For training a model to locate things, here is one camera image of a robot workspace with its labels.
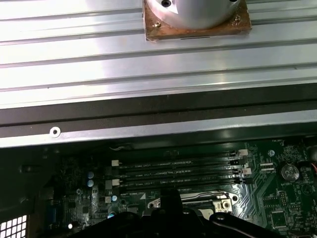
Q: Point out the metal locking lever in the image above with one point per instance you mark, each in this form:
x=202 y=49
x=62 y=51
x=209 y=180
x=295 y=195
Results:
x=198 y=193

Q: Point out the CPU socket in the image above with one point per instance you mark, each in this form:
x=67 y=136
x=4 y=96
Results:
x=227 y=202

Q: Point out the black open PC case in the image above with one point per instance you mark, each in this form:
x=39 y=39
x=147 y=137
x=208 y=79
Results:
x=148 y=111

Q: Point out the black RAM slot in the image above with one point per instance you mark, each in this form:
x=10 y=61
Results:
x=223 y=181
x=223 y=172
x=223 y=153
x=223 y=162

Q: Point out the round coin battery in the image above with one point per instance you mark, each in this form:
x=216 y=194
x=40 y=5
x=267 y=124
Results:
x=289 y=171

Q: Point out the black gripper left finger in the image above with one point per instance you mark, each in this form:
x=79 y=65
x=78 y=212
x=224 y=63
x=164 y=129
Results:
x=138 y=228

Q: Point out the brown square base plate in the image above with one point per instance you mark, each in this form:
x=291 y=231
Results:
x=198 y=35

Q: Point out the green motherboard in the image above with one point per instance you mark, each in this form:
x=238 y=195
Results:
x=270 y=196

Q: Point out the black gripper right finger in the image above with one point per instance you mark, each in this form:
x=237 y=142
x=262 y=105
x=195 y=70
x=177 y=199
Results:
x=198 y=228

